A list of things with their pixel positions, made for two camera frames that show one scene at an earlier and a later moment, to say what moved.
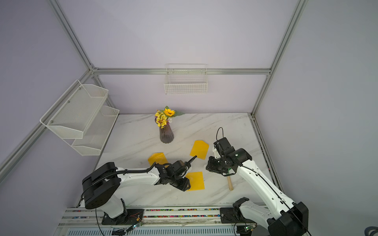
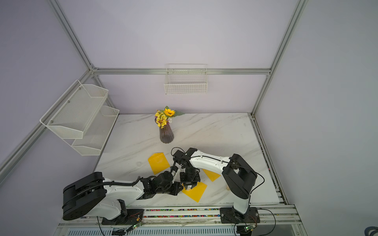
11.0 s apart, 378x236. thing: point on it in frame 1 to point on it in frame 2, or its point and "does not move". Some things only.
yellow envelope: (159, 158) does not move
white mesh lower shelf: (96, 134) does not move
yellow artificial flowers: (163, 117) does not move
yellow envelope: (200, 149) to (212, 175)
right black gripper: (213, 167) to (187, 182)
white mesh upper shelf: (71, 115) does not move
